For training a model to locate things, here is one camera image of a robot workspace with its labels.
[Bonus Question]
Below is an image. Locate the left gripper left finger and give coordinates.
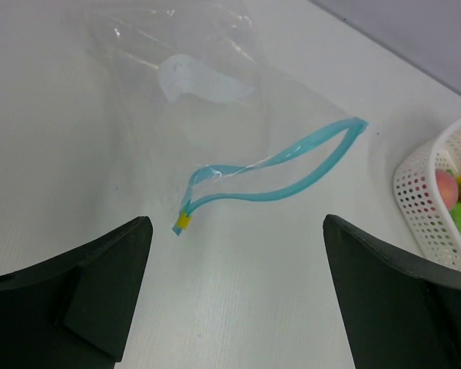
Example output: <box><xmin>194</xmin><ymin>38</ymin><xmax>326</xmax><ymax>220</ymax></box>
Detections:
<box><xmin>0</xmin><ymin>217</ymin><xmax>153</xmax><ymax>368</ymax></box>

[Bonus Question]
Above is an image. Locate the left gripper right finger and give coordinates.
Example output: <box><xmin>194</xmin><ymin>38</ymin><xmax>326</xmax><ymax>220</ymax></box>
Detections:
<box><xmin>323</xmin><ymin>214</ymin><xmax>461</xmax><ymax>368</ymax></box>

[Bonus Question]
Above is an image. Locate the green fake vegetable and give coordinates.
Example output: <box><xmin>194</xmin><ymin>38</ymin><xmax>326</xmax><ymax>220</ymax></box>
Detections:
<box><xmin>449</xmin><ymin>202</ymin><xmax>461</xmax><ymax>235</ymax></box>

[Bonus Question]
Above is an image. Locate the red fake peach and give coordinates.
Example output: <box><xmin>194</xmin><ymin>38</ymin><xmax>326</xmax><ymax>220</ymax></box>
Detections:
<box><xmin>435</xmin><ymin>169</ymin><xmax>459</xmax><ymax>211</ymax></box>

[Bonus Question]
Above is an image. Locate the clear zip top bag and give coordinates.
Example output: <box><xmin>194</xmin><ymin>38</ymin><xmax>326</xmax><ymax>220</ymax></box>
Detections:
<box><xmin>82</xmin><ymin>1</ymin><xmax>367</xmax><ymax>234</ymax></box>

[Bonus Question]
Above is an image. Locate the white perforated plastic basket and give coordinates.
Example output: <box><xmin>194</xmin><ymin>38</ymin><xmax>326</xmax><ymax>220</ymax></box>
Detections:
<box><xmin>393</xmin><ymin>118</ymin><xmax>461</xmax><ymax>271</ymax></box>

